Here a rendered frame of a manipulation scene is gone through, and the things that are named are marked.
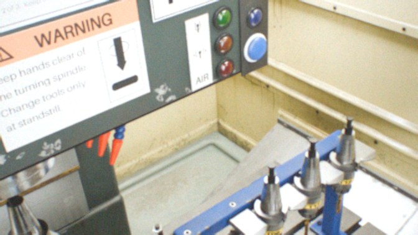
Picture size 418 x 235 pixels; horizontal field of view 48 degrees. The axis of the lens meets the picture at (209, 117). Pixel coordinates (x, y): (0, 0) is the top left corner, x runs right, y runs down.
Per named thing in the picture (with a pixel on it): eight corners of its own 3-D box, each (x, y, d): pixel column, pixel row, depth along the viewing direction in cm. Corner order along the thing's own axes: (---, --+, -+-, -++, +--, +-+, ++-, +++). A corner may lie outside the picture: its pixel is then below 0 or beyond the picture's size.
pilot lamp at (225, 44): (234, 50, 56) (233, 33, 55) (219, 56, 55) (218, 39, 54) (231, 49, 56) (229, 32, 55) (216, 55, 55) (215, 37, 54)
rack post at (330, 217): (351, 240, 124) (365, 150, 108) (338, 250, 122) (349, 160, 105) (321, 219, 131) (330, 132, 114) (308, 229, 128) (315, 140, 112)
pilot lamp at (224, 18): (232, 25, 54) (232, 7, 53) (218, 31, 53) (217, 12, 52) (229, 23, 54) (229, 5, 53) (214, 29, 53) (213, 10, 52)
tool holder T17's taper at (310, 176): (306, 170, 99) (308, 144, 95) (325, 178, 97) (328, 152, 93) (294, 181, 96) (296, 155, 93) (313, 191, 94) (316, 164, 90)
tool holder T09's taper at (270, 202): (272, 194, 94) (272, 168, 90) (287, 207, 91) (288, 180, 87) (254, 204, 92) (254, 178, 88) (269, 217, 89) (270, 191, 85)
